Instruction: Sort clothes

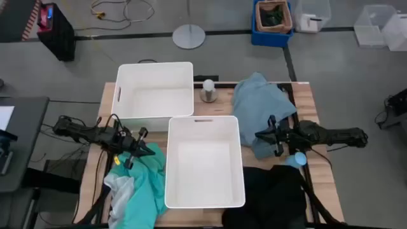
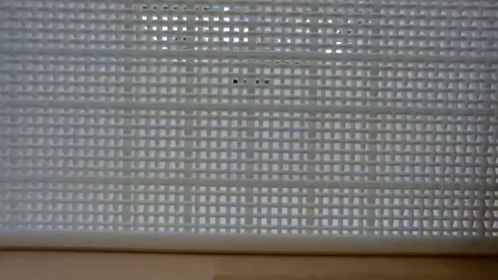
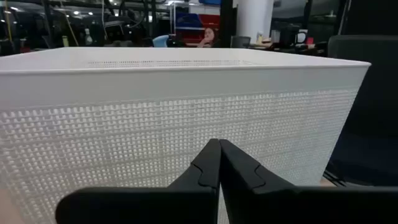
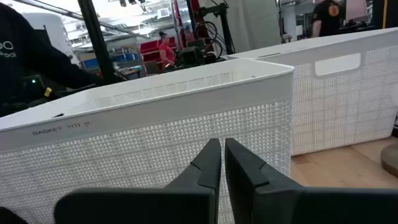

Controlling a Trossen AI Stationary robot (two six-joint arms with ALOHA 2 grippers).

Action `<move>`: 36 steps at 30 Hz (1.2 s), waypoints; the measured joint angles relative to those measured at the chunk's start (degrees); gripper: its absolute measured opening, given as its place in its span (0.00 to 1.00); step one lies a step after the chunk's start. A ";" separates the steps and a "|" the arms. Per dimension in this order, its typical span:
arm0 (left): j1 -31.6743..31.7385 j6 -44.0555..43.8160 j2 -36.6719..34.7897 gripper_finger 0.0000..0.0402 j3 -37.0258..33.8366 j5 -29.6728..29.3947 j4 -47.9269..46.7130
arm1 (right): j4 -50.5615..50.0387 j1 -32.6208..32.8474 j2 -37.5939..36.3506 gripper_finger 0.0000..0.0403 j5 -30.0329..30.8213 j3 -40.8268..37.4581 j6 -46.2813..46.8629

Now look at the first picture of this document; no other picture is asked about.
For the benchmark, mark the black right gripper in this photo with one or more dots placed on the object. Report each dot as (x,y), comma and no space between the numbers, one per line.
(286,136)

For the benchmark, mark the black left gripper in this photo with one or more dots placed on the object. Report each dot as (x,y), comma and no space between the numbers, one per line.
(131,143)

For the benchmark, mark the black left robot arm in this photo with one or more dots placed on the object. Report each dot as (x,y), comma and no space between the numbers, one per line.
(86,132)

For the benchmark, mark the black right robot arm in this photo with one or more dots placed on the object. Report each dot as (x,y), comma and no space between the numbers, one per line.
(330,135)

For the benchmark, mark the dark green clothes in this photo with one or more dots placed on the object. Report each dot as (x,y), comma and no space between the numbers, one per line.
(271,17)

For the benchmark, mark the yellow tag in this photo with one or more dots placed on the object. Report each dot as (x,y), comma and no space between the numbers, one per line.
(117,160)

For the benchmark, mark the light blue shirt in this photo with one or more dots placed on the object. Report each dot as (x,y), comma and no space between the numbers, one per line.
(257,105)

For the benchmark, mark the light blue cup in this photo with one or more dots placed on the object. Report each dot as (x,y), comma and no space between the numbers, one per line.
(296,159)

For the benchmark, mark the teal garment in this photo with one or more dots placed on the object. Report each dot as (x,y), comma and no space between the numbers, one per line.
(146,191)

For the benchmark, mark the white grey garment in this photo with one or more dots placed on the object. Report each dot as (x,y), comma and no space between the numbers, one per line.
(121,194)

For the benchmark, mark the white plastic storage bin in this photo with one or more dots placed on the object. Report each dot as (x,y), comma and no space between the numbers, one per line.
(154,90)
(203,165)

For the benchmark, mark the black garment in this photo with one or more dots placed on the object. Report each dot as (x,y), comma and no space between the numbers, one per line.
(267,200)

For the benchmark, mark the small white-topped jar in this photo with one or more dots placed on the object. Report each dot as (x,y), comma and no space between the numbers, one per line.
(208,90)

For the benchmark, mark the blue plastic crate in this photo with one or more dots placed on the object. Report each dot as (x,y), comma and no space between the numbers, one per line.
(270,39)

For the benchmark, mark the brown woven basket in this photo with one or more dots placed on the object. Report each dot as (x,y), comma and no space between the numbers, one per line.
(259,23)

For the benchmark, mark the grey round floor stand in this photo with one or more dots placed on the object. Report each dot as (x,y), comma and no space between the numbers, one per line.
(189,36)

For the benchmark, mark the grey desk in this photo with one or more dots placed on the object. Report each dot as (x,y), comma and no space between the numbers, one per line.
(22,149)

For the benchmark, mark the clear plastic storage box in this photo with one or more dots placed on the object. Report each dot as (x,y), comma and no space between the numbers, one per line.
(370,30)
(397,35)
(310,17)

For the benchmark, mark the blue black device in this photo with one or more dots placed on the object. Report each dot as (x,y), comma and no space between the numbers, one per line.
(5,149)

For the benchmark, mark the white paper sheet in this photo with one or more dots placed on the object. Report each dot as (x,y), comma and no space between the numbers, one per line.
(5,117)

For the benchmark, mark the black case with red top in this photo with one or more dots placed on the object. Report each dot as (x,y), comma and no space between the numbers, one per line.
(58,35)

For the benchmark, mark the dark mat with striped edge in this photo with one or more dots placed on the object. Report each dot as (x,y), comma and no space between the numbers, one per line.
(16,19)

